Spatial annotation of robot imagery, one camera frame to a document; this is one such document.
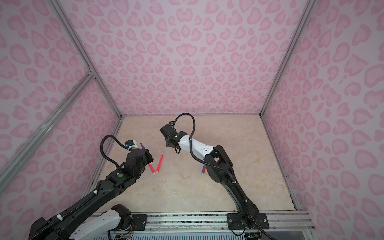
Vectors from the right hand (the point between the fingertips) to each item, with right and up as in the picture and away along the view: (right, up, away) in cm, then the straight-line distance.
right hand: (172, 138), depth 96 cm
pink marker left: (-12, -18, -4) cm, 22 cm away
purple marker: (+20, -18, -4) cm, 27 cm away
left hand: (-10, -4, -16) cm, 19 cm away
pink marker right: (-8, -16, -2) cm, 18 cm away
